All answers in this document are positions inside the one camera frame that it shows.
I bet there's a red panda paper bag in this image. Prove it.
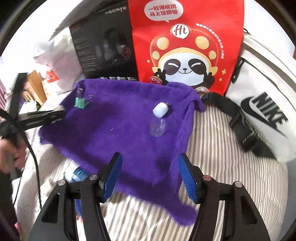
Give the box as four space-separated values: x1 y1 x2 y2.
128 1 244 94

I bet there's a black headset box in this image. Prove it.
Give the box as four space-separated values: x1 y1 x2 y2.
52 1 138 81

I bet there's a small white night light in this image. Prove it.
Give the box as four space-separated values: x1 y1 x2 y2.
152 102 169 118

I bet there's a white Miniso plastic bag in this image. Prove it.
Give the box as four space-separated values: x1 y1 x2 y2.
34 28 82 95

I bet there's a blue white cylinder bottle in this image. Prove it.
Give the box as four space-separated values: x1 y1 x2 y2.
63 166 89 183

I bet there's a black cable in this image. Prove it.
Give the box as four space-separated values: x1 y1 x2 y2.
0 108 43 209

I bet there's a green binder clip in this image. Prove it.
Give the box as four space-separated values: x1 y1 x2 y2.
74 87 93 109

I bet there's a person's left hand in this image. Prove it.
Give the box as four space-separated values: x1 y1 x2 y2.
1 138 27 174

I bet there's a white Nike waist bag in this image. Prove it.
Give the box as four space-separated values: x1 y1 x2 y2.
201 32 295 163

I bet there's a clear plastic cap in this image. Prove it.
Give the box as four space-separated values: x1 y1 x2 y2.
149 118 166 137

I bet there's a wooden furniture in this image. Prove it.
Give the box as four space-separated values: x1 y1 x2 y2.
23 70 47 106

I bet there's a purple towel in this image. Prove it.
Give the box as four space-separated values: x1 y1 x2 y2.
39 79 206 225

